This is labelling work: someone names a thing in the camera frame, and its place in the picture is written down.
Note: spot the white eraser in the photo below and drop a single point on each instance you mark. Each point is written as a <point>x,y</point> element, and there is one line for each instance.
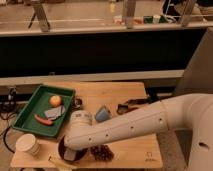
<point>70,155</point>

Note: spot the purple bowl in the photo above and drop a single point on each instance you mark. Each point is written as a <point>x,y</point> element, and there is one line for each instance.
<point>62,148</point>

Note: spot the white paper cup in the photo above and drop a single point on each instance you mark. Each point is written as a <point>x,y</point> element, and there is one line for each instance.
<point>28,144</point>

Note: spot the small dark metal object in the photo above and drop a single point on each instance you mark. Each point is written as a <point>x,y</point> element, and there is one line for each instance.
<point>77,103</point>

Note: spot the black brown object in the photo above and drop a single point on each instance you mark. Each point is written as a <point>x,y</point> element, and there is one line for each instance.
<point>130,105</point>

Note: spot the grey sponge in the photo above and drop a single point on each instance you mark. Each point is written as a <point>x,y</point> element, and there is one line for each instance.
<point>54,113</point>

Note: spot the red yellow apple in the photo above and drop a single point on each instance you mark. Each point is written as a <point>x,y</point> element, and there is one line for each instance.
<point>55,101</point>

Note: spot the green plastic tray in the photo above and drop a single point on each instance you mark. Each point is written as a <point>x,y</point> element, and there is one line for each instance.
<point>39,104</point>

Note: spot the dark grape bunch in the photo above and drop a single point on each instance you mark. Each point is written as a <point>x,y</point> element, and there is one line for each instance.
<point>102,153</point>

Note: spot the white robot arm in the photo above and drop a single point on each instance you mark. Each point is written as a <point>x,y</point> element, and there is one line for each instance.
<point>191,111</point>

